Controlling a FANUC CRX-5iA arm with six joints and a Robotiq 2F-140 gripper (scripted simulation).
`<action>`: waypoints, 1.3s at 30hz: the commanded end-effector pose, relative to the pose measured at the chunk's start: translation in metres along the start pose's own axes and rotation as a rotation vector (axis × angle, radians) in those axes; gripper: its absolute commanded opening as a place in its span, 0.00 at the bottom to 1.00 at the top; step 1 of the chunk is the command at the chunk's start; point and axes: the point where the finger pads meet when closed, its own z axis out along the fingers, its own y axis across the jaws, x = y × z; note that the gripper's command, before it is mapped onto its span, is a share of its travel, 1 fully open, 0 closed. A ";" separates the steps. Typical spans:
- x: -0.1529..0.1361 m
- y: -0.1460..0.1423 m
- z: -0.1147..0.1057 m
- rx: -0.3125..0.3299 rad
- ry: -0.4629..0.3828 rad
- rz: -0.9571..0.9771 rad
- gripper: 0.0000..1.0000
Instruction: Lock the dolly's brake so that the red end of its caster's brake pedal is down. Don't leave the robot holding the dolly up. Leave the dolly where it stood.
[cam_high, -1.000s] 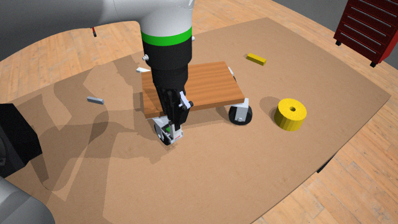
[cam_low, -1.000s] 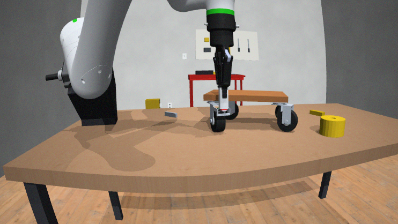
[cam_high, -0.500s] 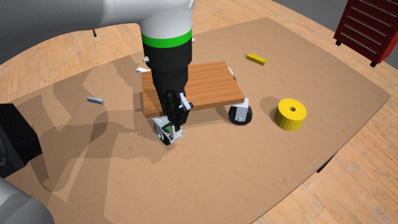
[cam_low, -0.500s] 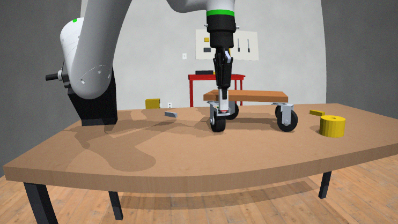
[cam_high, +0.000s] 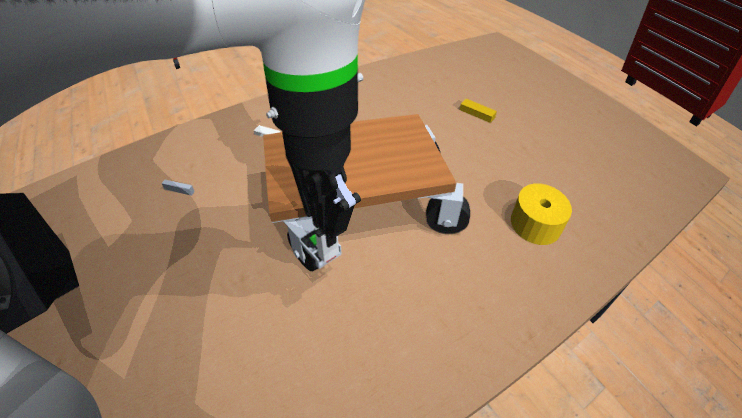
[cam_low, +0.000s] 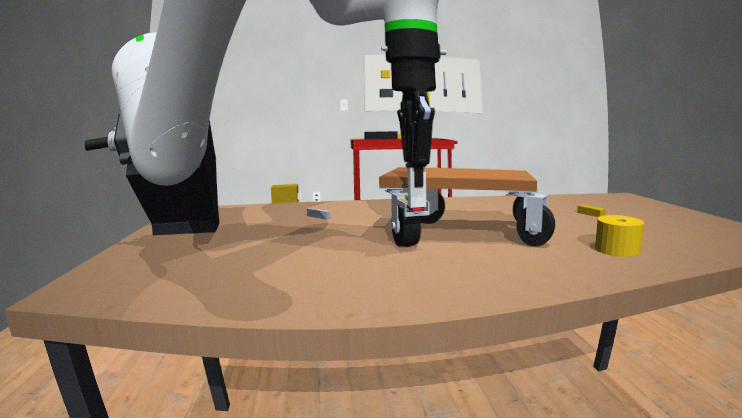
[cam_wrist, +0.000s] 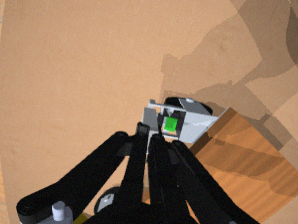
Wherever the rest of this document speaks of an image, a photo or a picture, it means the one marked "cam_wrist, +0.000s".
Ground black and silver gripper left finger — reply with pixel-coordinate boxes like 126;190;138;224
16;107;151;224

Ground yellow cylinder with centre hole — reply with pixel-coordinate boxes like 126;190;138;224
73;214;88;224

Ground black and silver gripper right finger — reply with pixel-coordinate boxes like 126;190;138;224
146;108;260;224

